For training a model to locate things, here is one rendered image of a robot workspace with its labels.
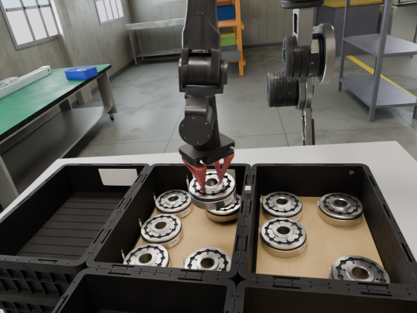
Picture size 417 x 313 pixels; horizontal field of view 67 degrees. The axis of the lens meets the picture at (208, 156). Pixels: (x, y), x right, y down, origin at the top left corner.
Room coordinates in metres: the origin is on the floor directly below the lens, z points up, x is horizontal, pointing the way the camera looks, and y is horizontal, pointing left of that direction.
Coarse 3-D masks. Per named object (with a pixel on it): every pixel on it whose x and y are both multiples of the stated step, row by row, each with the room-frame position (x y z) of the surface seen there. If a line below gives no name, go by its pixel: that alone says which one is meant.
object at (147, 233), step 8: (160, 216) 0.66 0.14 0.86; (168, 216) 0.66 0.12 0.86; (144, 224) 0.64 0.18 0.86; (176, 224) 0.63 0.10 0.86; (144, 232) 0.61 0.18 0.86; (152, 232) 0.60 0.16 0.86; (168, 232) 0.60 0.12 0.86; (176, 232) 0.59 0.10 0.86; (152, 240) 0.58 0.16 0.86; (160, 240) 0.57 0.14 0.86
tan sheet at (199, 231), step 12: (192, 216) 0.69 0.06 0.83; (204, 216) 0.68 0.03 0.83; (192, 228) 0.64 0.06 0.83; (204, 228) 0.63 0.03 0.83; (216, 228) 0.63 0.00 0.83; (228, 228) 0.62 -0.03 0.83; (192, 240) 0.59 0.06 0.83; (204, 240) 0.59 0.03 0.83; (216, 240) 0.58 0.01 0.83; (228, 240) 0.58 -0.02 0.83; (168, 252) 0.56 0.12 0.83; (180, 252) 0.56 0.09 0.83; (192, 252) 0.55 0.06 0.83; (228, 252) 0.54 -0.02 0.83; (180, 264) 0.52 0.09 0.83
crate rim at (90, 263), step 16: (144, 176) 0.76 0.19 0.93; (128, 208) 0.63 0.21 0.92; (240, 208) 0.57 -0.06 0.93; (112, 224) 0.57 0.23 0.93; (240, 224) 0.52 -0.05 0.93; (240, 240) 0.47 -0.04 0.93; (96, 256) 0.47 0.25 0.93; (160, 272) 0.41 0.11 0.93; (176, 272) 0.41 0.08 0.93; (192, 272) 0.40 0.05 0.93; (208, 272) 0.40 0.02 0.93; (224, 272) 0.39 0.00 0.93
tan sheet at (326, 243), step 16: (304, 208) 0.67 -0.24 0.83; (304, 224) 0.60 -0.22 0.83; (320, 224) 0.60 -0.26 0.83; (320, 240) 0.54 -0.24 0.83; (336, 240) 0.54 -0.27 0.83; (352, 240) 0.53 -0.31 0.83; (368, 240) 0.53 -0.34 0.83; (272, 256) 0.51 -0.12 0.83; (304, 256) 0.50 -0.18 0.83; (320, 256) 0.50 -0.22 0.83; (336, 256) 0.49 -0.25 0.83; (368, 256) 0.48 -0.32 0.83; (256, 272) 0.47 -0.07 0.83; (272, 272) 0.47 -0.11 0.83; (288, 272) 0.46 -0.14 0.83; (304, 272) 0.46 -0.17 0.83; (320, 272) 0.45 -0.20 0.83
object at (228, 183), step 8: (224, 176) 0.61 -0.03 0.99; (192, 184) 0.59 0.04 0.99; (224, 184) 0.58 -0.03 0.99; (232, 184) 0.57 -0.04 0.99; (192, 192) 0.56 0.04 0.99; (200, 192) 0.56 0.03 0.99; (208, 192) 0.56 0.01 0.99; (216, 192) 0.55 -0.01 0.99; (224, 192) 0.55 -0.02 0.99; (208, 200) 0.54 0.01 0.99
